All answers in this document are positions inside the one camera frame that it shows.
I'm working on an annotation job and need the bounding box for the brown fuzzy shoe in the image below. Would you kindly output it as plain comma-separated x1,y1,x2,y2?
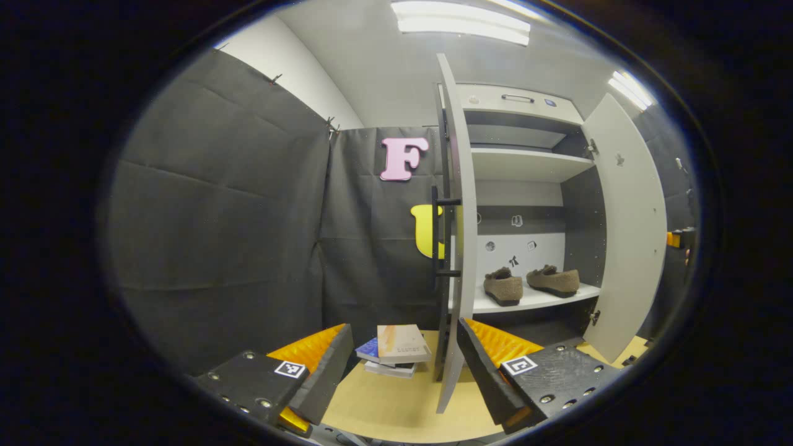
483,266,525,307
526,265,582,299

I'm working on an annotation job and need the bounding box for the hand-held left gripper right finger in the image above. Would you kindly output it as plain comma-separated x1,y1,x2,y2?
457,317,620,434

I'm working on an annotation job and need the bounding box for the grey cabinet door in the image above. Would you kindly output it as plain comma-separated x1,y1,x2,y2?
581,93,668,364
434,53,480,414

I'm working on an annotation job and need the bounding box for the black backdrop cloth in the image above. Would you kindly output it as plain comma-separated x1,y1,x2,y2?
105,50,698,372

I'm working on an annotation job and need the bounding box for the white book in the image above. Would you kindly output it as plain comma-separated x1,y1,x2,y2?
364,361,418,380

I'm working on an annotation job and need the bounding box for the grey shoe cabinet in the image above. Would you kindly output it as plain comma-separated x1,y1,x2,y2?
437,84,620,348

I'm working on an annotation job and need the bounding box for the black door handle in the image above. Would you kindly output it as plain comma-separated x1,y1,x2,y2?
431,186,463,287

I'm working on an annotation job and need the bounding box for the large ceiling light panel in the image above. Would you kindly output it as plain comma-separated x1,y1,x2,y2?
390,0,532,47

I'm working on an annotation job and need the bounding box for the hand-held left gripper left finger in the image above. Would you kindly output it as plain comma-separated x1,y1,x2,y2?
195,323,355,437

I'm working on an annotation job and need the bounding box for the grey cabinet drawer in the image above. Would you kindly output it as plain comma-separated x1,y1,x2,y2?
454,84,585,125

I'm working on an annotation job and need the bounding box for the small ceiling light panel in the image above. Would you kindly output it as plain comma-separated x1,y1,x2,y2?
607,70,655,112

